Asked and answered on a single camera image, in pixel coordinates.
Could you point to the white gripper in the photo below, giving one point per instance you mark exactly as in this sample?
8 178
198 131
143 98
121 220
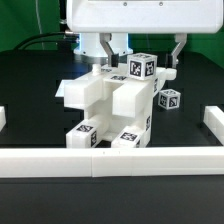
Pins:
179 17

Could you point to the white tagged cube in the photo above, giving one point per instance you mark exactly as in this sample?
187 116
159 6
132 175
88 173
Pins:
169 99
141 66

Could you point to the white chair seat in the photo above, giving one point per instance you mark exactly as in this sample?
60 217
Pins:
124 121

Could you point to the white chair back frame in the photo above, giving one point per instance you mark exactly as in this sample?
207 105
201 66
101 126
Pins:
129 96

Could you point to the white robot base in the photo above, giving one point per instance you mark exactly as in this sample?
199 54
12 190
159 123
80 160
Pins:
90 50

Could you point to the white left fence stub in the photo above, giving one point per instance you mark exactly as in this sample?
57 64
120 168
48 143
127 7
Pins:
2 117

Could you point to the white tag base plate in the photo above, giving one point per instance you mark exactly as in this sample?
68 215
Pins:
60 90

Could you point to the white right fence wall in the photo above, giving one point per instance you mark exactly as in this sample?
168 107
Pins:
214 120

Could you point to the white fence wall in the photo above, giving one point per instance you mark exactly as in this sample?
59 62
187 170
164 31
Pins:
52 162
214 120

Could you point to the white front fence wall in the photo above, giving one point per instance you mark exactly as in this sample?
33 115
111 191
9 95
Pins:
52 162

